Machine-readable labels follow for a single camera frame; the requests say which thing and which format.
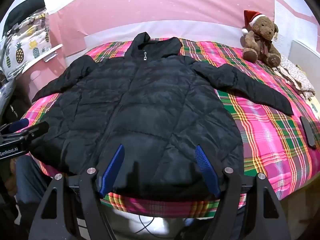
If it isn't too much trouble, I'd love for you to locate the black puffer jacket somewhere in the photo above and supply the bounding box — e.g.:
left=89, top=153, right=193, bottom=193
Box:
left=32, top=32, right=294, bottom=202

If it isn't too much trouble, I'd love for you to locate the black phone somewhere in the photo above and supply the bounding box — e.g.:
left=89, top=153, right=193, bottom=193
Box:
left=299, top=116, right=317, bottom=148

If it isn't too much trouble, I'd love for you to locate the white shelf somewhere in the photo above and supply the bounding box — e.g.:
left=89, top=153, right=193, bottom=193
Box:
left=24, top=44, right=64, bottom=74

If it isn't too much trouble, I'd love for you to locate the floral cloth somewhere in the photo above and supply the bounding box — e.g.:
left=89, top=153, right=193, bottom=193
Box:
left=272, top=55, right=316, bottom=100

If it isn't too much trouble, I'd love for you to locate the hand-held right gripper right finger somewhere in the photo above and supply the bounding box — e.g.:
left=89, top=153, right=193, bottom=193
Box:
left=195, top=145, right=292, bottom=240

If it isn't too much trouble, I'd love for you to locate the pineapple print cloth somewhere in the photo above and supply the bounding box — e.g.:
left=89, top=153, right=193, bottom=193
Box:
left=0, top=11, right=52, bottom=81

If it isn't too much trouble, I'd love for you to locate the brown teddy bear santa hat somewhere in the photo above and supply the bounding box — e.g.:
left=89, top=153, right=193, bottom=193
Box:
left=240, top=10, right=283, bottom=68

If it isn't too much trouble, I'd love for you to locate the black cloth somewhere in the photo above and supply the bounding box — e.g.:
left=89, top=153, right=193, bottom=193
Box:
left=2, top=0, right=47, bottom=37

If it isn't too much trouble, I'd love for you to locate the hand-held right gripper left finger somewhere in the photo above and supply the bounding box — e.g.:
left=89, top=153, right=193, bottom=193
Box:
left=29, top=144, right=125, bottom=240

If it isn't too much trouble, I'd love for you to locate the pink green plaid blanket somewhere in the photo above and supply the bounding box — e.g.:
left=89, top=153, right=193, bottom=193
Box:
left=20, top=39, right=320, bottom=218

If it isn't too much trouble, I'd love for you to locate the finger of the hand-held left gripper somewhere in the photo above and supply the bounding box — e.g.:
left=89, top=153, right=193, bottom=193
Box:
left=5, top=119, right=30, bottom=133
left=24, top=121, right=49, bottom=141

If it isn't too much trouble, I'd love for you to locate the black cable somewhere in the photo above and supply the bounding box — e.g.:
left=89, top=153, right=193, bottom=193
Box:
left=137, top=214, right=157, bottom=233

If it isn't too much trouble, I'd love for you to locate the person's leg in jeans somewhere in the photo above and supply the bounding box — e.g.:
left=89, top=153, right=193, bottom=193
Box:
left=10, top=155, right=54, bottom=230

